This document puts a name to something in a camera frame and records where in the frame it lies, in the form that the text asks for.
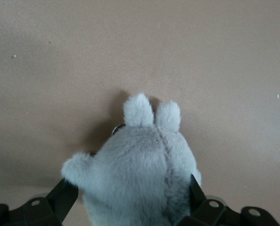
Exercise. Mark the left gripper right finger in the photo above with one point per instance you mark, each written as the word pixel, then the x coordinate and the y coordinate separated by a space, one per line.
pixel 210 215

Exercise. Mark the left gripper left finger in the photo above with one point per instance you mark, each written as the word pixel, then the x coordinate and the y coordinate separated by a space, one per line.
pixel 52 207

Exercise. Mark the grey plush toy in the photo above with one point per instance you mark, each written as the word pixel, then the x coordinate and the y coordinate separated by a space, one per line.
pixel 130 169

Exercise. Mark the brown table cover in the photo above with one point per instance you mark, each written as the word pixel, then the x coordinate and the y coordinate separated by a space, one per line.
pixel 60 70

